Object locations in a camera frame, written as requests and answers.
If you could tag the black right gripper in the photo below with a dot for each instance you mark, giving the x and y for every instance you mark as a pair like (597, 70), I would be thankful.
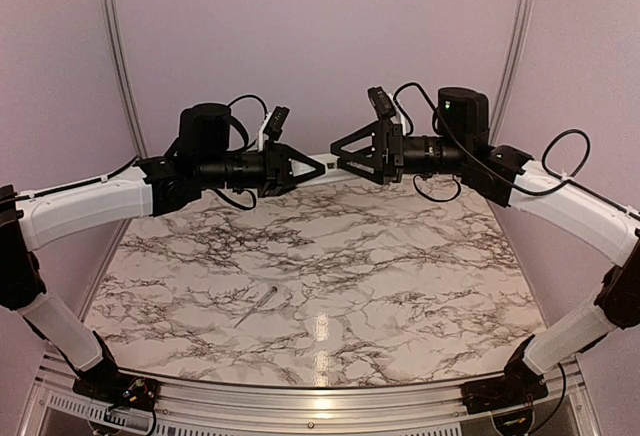
(385, 135)

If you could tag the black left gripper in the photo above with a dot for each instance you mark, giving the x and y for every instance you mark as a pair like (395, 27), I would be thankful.
(277, 168)

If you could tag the white remote control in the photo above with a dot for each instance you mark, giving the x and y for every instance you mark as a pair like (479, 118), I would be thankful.
(324, 170)

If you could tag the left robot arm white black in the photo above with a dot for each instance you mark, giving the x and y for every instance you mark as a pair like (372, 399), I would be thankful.
(212, 152)

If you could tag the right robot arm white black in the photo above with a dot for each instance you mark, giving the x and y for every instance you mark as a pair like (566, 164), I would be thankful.
(514, 179)

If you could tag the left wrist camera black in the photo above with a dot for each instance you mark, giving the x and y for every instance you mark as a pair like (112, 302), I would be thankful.
(275, 122)

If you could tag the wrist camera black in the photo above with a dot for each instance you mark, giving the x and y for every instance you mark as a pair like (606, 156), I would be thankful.
(381, 103)
(275, 122)

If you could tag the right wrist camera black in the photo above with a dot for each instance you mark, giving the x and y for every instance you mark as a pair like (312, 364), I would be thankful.
(381, 103)

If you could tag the small clear-handled screwdriver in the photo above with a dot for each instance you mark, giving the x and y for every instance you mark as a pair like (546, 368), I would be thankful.
(259, 304)

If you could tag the right aluminium corner post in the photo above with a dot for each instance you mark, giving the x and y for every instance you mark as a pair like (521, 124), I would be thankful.
(515, 51)

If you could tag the aluminium corner post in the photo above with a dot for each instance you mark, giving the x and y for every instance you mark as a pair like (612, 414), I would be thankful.
(123, 80)
(515, 51)

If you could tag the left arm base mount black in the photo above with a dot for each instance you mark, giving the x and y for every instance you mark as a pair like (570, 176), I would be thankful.
(120, 390)

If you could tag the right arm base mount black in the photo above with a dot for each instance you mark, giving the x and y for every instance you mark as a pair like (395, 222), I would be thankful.
(501, 392)

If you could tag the left aluminium corner post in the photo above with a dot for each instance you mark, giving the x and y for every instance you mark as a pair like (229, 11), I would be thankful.
(123, 80)

